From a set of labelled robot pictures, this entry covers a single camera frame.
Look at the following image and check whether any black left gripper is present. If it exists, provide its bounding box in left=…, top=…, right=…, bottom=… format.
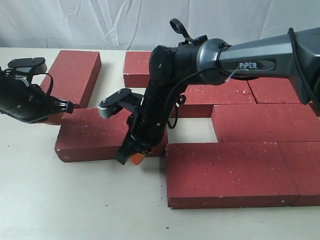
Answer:
left=0, top=68, right=74, bottom=126

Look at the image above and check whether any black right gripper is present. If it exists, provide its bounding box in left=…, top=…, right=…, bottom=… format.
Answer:
left=115, top=83, right=187, bottom=165

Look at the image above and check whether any red brick with white chip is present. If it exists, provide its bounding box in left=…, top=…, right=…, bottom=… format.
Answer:
left=178, top=80, right=256, bottom=118

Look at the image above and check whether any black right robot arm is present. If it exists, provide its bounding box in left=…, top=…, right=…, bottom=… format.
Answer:
left=116, top=28, right=320, bottom=164

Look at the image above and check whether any red brick front large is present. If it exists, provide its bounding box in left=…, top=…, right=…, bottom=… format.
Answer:
left=165, top=142, right=300, bottom=209

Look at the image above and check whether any light blue backdrop cloth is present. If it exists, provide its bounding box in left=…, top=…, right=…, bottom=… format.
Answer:
left=0, top=0, right=320, bottom=51

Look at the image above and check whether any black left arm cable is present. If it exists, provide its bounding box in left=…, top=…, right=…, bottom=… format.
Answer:
left=9, top=67, right=55, bottom=101

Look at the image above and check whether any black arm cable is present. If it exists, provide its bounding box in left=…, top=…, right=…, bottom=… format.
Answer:
left=164, top=17, right=320, bottom=130
left=9, top=67, right=55, bottom=101

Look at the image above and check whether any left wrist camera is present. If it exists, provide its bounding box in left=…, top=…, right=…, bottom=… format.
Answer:
left=7, top=57, right=48, bottom=76

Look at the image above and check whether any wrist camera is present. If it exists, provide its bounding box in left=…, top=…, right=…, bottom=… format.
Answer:
left=7, top=57, right=48, bottom=76
left=97, top=88, right=143, bottom=119

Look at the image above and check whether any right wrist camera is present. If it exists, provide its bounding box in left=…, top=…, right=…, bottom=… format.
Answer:
left=97, top=88, right=143, bottom=119

